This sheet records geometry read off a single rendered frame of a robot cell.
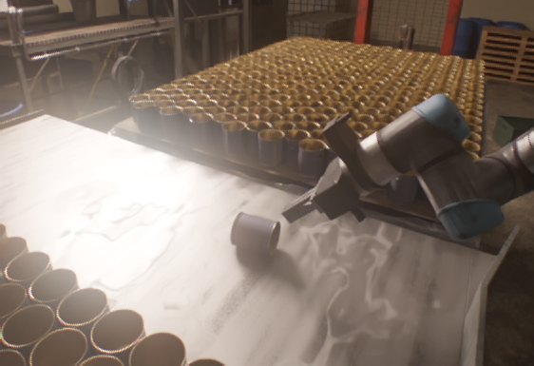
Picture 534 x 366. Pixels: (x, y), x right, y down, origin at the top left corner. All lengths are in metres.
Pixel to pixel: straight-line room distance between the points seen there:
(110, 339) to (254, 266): 0.28
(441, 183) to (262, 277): 0.35
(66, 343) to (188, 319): 0.18
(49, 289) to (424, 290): 0.63
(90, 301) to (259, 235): 0.30
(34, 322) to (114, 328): 0.12
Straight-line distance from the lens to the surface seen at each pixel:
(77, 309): 0.64
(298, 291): 0.68
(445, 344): 0.67
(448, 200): 0.52
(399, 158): 0.54
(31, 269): 0.74
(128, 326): 0.60
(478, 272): 0.82
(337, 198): 0.56
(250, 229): 0.70
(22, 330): 0.65
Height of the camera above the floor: 1.57
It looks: 26 degrees down
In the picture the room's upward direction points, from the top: 1 degrees clockwise
